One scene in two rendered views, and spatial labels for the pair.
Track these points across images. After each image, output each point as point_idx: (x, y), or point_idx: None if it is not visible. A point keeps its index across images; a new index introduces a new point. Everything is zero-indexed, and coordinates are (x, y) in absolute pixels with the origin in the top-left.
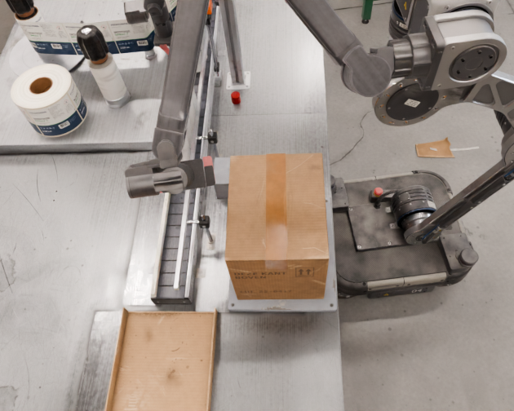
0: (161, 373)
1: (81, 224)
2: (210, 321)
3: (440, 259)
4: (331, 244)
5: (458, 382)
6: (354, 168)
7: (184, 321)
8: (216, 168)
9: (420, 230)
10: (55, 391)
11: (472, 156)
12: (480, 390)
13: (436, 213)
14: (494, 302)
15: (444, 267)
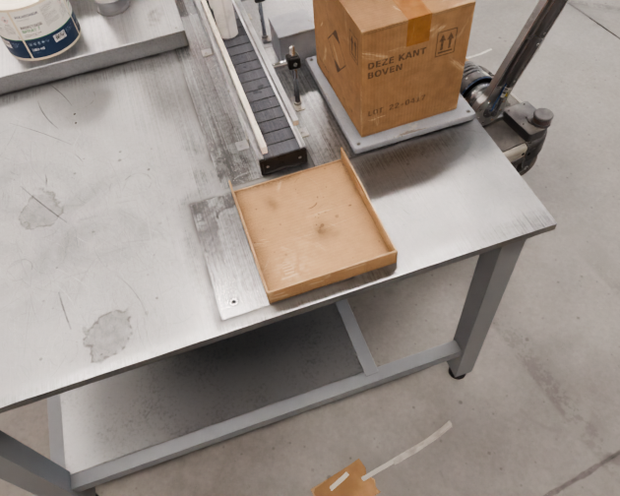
0: (308, 232)
1: (126, 134)
2: (340, 168)
3: (513, 134)
4: None
5: (578, 256)
6: None
7: (309, 178)
8: (275, 25)
9: (488, 98)
10: (179, 294)
11: (489, 58)
12: (602, 256)
13: (500, 69)
14: (575, 175)
15: (521, 139)
